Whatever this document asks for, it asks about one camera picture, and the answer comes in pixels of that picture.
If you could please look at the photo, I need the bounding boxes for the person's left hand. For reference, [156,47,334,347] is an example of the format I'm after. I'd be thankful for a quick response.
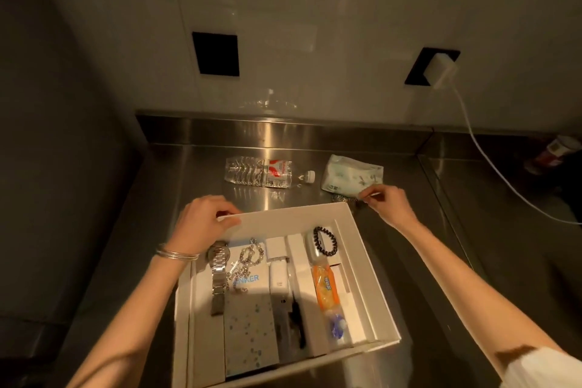
[165,195,243,257]

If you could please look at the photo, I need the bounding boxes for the person's right hand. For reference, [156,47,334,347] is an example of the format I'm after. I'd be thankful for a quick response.
[358,184,420,233]

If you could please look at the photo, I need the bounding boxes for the white tissue packet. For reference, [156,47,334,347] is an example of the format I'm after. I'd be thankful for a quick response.
[320,154,384,200]

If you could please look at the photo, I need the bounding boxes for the white cardboard organizer box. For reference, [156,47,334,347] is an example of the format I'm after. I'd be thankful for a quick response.
[171,202,402,388]

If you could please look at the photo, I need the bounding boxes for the person's left forearm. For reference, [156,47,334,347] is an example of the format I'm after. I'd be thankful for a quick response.
[67,250,201,388]

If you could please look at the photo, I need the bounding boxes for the person's right forearm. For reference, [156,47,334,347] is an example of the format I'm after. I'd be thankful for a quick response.
[399,219,569,379]

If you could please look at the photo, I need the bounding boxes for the clear plastic water bottle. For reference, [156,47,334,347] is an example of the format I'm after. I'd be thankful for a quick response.
[224,156,316,190]

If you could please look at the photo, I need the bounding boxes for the silver metal wristwatch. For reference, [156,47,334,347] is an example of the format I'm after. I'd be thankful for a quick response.
[206,241,231,317]

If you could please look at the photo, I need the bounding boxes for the small white square box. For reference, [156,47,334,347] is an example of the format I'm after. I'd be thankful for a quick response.
[265,236,288,262]

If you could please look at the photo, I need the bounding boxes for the white oval case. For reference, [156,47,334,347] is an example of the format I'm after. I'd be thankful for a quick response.
[303,229,343,266]

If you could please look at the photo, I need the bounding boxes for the white box with blue print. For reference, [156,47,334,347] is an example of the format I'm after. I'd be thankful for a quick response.
[227,242,274,298]

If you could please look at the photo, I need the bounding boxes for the white power adapter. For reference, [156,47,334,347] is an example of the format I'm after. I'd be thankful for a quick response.
[269,260,291,298]

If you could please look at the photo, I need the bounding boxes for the long white box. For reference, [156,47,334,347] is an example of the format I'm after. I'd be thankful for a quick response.
[286,232,331,358]

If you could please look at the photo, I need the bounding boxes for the orange snack packet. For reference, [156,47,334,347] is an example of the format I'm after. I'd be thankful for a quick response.
[311,263,341,312]

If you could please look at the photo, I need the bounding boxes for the blue and white small packet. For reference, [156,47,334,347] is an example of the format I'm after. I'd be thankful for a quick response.
[328,312,349,341]

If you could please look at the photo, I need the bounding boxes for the grey speckled notebook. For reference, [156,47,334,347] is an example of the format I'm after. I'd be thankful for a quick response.
[223,293,280,379]

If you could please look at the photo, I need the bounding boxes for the black pen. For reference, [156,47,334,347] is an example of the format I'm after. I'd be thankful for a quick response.
[290,291,307,350]

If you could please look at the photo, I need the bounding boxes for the dark grey pouch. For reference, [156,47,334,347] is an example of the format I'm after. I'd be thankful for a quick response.
[272,296,311,365]

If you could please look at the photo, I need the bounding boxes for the white charger plug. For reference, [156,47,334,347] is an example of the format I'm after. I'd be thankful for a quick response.
[425,53,457,91]

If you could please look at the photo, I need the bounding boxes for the red and white bottle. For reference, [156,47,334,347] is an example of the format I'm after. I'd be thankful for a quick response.
[525,135,582,176]

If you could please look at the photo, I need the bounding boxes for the white shirt sleeve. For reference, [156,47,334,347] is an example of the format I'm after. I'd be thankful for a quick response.
[499,346,582,388]

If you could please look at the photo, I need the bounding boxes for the silver chain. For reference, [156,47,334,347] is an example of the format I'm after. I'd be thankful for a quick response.
[331,193,364,208]

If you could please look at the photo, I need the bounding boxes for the silver bead necklace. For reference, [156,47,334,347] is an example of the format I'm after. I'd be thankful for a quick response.
[226,239,267,294]

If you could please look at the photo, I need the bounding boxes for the black bead bracelet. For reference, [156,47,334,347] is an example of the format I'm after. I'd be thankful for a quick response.
[312,226,341,258]

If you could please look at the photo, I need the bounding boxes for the silver bangle bracelets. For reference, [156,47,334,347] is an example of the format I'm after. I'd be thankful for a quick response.
[155,244,201,262]

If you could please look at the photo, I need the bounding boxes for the white charger cable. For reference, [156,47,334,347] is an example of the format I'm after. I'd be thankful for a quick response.
[447,82,582,226]

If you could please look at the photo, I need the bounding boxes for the black wall outlet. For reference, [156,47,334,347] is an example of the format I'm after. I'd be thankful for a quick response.
[404,47,461,86]
[191,31,241,78]

